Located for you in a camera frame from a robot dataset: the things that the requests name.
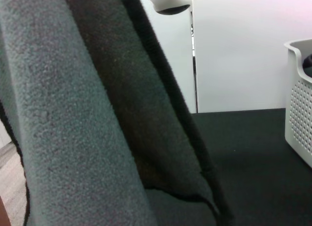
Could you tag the grey-green towel with black hem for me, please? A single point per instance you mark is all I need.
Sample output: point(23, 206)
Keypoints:
point(73, 114)

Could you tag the black tablecloth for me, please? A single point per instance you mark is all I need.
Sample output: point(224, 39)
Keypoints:
point(256, 175)

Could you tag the grey perforated storage box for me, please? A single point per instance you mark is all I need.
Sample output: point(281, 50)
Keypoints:
point(299, 126)

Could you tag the white partition panel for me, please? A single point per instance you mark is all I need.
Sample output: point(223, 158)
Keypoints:
point(243, 53)
point(170, 53)

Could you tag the metal partition post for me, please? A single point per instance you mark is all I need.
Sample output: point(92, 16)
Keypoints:
point(194, 77)

